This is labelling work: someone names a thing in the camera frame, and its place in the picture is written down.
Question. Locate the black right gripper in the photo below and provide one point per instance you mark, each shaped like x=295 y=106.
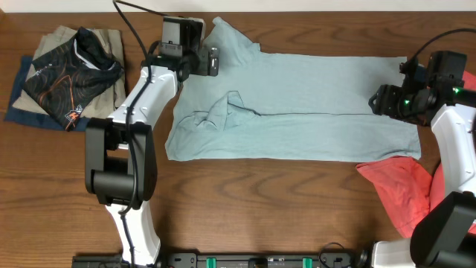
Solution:
x=385 y=103

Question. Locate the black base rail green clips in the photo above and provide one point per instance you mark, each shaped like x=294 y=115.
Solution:
x=192 y=260

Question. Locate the folded beige garment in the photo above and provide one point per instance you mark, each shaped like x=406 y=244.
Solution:
x=102 y=105

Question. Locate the light blue polo shirt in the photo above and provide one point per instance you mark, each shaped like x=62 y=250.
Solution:
x=286 y=106

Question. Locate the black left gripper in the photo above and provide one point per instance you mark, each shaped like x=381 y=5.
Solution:
x=213 y=61

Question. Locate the folded navy blue garment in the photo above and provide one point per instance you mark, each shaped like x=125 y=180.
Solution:
x=22 y=117

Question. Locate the black orange patterned shirt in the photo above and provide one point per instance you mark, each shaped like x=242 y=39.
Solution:
x=70 y=76

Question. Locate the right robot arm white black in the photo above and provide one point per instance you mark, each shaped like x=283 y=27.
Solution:
x=442 y=238

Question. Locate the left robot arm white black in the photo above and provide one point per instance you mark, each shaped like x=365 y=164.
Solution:
x=121 y=169

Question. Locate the red t-shirt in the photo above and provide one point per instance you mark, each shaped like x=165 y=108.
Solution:
x=407 y=191

